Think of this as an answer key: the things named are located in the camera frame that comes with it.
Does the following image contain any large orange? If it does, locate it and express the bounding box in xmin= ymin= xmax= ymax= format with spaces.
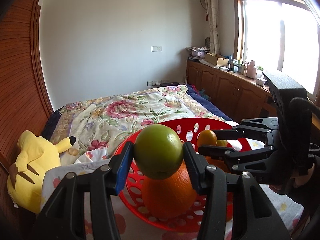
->
xmin=142 ymin=161 xmax=198 ymax=218
xmin=206 ymin=156 xmax=227 ymax=174

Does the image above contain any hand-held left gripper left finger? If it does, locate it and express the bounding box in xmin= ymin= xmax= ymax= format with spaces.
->
xmin=31 ymin=141 xmax=135 ymax=240

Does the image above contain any green apple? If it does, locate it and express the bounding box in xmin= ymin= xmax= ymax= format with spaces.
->
xmin=134 ymin=124 xmax=184 ymax=180

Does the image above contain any patterned beige curtain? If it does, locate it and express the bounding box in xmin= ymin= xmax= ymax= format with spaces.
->
xmin=202 ymin=0 xmax=221 ymax=55

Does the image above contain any floral quilted blanket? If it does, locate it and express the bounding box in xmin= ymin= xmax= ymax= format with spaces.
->
xmin=49 ymin=85 xmax=233 ymax=161

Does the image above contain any small orange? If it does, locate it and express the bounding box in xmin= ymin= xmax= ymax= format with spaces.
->
xmin=197 ymin=129 xmax=218 ymax=153

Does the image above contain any yellow plush toy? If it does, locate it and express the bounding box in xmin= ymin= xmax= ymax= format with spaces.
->
xmin=7 ymin=130 xmax=77 ymax=214

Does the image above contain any pink jar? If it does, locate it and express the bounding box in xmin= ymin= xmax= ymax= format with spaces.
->
xmin=246 ymin=60 xmax=258 ymax=79

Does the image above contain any teal cloth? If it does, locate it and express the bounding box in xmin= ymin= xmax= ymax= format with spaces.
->
xmin=200 ymin=88 xmax=213 ymax=101

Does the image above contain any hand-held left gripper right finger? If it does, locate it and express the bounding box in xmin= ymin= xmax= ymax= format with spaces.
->
xmin=183 ymin=142 xmax=290 ymax=240

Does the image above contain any wooden framed window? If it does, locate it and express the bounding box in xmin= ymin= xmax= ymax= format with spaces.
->
xmin=231 ymin=0 xmax=320 ymax=96

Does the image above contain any white floral cloth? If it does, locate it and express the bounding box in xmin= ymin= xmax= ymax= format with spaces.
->
xmin=40 ymin=121 xmax=307 ymax=240

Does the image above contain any red perforated plastic basket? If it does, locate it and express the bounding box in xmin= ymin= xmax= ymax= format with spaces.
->
xmin=113 ymin=117 xmax=253 ymax=232

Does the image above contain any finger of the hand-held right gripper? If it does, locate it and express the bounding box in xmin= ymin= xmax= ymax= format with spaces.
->
xmin=199 ymin=145 xmax=278 ymax=178
xmin=212 ymin=117 xmax=279 ymax=141

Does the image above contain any wooden sideboard cabinet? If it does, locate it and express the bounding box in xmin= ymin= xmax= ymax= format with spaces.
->
xmin=186 ymin=58 xmax=278 ymax=123

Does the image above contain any person's right hand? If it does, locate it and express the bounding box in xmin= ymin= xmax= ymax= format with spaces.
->
xmin=291 ymin=165 xmax=315 ymax=193

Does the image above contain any open cardboard box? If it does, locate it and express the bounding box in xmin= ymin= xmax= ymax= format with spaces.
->
xmin=205 ymin=52 xmax=229 ymax=68

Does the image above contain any wooden louvred wardrobe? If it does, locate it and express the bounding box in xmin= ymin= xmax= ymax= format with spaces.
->
xmin=0 ymin=0 xmax=54 ymax=207

